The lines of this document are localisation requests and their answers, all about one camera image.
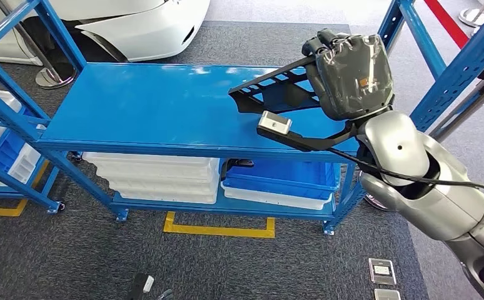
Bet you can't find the steel floor cover plate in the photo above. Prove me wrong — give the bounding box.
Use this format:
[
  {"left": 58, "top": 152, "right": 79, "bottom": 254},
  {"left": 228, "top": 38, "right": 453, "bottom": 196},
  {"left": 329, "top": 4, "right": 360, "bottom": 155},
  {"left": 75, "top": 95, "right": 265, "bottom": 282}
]
[{"left": 373, "top": 289, "right": 402, "bottom": 300}]

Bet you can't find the white plastic tray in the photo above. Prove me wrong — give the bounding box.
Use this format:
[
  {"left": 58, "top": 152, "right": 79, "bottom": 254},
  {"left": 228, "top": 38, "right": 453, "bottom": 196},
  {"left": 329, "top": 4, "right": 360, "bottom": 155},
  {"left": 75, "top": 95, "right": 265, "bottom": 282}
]
[
  {"left": 94, "top": 163, "right": 221, "bottom": 183},
  {"left": 219, "top": 181, "right": 334, "bottom": 211},
  {"left": 107, "top": 177, "right": 219, "bottom": 194},
  {"left": 118, "top": 190, "right": 218, "bottom": 205},
  {"left": 82, "top": 152, "right": 221, "bottom": 168}
]

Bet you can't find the blue storage bin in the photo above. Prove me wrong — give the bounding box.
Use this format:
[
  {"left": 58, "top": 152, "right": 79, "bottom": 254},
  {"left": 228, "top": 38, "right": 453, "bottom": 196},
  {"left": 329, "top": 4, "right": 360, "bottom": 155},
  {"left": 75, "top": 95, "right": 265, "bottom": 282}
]
[{"left": 0, "top": 128, "right": 31, "bottom": 175}]

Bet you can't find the yellow floor tape outline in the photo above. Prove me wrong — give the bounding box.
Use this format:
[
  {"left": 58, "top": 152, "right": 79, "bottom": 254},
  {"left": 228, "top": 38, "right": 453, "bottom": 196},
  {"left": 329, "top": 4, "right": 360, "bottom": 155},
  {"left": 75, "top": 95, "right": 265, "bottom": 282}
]
[
  {"left": 0, "top": 198, "right": 28, "bottom": 218},
  {"left": 163, "top": 212, "right": 276, "bottom": 239}
]

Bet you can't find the red floor strip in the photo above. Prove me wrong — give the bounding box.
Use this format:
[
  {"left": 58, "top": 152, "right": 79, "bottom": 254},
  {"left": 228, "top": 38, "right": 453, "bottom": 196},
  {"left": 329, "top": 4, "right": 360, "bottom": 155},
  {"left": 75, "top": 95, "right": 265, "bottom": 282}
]
[{"left": 423, "top": 0, "right": 470, "bottom": 49}]

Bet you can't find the chrome stanchion post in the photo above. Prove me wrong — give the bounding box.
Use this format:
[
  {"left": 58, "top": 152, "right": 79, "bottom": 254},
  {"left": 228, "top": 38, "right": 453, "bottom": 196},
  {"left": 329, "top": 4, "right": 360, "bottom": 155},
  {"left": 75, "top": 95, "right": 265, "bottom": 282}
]
[
  {"left": 0, "top": 0, "right": 77, "bottom": 90},
  {"left": 364, "top": 192, "right": 392, "bottom": 213},
  {"left": 458, "top": 0, "right": 484, "bottom": 28}
]

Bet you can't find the black plastic plate frame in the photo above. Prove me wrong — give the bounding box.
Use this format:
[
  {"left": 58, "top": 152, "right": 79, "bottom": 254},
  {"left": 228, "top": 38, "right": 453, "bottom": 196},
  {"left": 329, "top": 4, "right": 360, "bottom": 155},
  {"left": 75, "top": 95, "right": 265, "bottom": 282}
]
[{"left": 228, "top": 54, "right": 338, "bottom": 114}]

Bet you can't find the steel floor socket outlet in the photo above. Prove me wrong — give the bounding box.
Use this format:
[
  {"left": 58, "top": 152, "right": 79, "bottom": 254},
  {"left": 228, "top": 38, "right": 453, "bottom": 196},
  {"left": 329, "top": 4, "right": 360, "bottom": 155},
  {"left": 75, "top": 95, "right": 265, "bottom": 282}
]
[{"left": 368, "top": 257, "right": 397, "bottom": 286}]

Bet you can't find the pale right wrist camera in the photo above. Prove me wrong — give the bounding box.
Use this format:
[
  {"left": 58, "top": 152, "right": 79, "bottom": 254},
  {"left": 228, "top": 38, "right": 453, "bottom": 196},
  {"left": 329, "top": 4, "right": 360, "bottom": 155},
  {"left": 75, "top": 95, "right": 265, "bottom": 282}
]
[{"left": 258, "top": 110, "right": 293, "bottom": 136}]

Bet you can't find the blue metal shelf rack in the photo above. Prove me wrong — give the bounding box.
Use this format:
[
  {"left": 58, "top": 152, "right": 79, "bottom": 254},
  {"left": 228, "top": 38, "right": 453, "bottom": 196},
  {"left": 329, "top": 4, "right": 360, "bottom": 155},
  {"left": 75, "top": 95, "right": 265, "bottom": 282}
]
[
  {"left": 0, "top": 0, "right": 484, "bottom": 237},
  {"left": 0, "top": 78, "right": 67, "bottom": 215}
]

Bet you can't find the black camera cable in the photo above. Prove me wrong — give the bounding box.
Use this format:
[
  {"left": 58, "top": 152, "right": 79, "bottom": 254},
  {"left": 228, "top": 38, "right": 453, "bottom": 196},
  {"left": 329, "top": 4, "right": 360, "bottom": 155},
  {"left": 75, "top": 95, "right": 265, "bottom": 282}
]
[{"left": 329, "top": 147, "right": 484, "bottom": 212}]

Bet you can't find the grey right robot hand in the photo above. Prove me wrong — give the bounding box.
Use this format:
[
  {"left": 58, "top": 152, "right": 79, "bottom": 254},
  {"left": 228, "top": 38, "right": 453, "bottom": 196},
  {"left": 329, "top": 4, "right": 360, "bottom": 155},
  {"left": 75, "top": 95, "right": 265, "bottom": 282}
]
[{"left": 301, "top": 27, "right": 395, "bottom": 122}]

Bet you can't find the white car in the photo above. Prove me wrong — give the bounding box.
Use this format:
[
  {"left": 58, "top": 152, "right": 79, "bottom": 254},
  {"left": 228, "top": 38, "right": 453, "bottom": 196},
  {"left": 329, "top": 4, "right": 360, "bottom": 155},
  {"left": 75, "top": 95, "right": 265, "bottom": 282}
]
[{"left": 0, "top": 0, "right": 211, "bottom": 67}]

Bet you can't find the black left camera bracket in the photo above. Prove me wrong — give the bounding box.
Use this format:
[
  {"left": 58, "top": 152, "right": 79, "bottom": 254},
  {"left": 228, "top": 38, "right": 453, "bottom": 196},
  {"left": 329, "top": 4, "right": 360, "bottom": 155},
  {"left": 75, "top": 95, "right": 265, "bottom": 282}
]
[{"left": 126, "top": 273, "right": 152, "bottom": 300}]

